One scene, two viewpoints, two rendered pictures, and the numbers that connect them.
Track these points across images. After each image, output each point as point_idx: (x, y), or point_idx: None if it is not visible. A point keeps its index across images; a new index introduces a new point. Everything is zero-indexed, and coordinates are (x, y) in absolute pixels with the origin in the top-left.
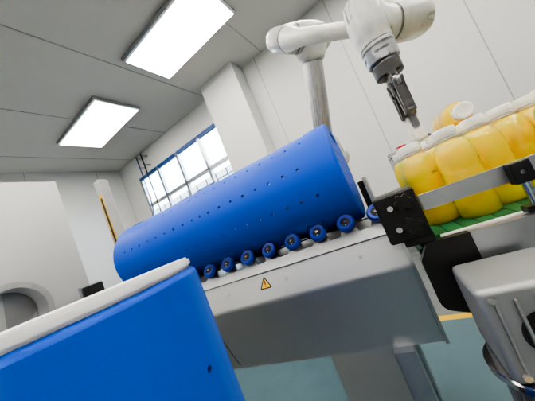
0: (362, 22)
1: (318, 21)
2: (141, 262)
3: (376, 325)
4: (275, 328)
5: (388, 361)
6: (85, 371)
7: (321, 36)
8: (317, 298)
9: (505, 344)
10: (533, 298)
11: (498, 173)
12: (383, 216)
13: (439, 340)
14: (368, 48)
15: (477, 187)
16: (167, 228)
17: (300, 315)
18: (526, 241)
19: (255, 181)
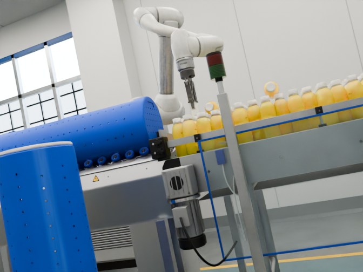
0: (176, 47)
1: (174, 11)
2: None
3: (149, 206)
4: (96, 205)
5: None
6: (57, 154)
7: (165, 34)
8: (121, 188)
9: (165, 187)
10: (173, 172)
11: (193, 137)
12: (150, 147)
13: None
14: (177, 61)
15: (186, 141)
16: (39, 138)
17: (112, 198)
18: (194, 163)
19: (101, 120)
